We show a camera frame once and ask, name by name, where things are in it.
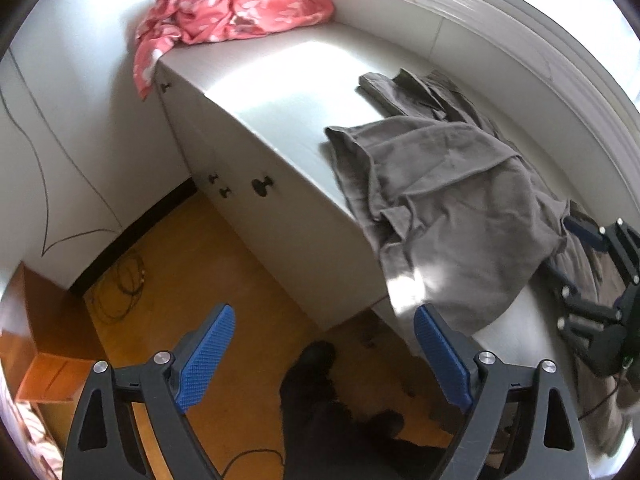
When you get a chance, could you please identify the white cabinet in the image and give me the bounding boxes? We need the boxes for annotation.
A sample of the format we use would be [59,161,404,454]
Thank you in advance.
[154,22,626,478]

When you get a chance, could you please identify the black wall cable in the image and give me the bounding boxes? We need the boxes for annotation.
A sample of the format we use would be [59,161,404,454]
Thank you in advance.
[0,47,124,257]

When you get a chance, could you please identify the wooden box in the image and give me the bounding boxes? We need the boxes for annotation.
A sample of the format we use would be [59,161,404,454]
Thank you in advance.
[0,262,104,404]

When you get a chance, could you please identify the black floor cable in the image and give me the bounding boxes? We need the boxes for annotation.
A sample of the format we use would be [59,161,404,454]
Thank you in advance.
[91,254,147,322]
[220,449,284,480]

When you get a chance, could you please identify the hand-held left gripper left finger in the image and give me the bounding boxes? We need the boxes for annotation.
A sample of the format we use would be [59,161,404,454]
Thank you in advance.
[62,303,236,480]

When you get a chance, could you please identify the pink patterned fabric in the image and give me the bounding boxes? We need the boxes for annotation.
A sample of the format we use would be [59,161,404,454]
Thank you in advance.
[0,385,63,480]

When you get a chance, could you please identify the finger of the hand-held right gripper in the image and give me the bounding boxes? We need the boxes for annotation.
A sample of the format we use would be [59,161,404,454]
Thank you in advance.
[567,214,640,286]
[546,259,632,343]

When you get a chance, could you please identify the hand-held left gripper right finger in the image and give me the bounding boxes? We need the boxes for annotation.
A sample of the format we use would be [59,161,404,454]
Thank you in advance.
[414,303,589,480]

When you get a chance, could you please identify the pink floral cloth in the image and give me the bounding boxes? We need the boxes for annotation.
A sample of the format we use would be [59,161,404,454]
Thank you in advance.
[133,0,335,101]

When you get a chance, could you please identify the grey-brown pants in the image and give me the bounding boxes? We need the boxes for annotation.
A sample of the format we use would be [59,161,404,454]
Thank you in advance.
[325,69,636,456]

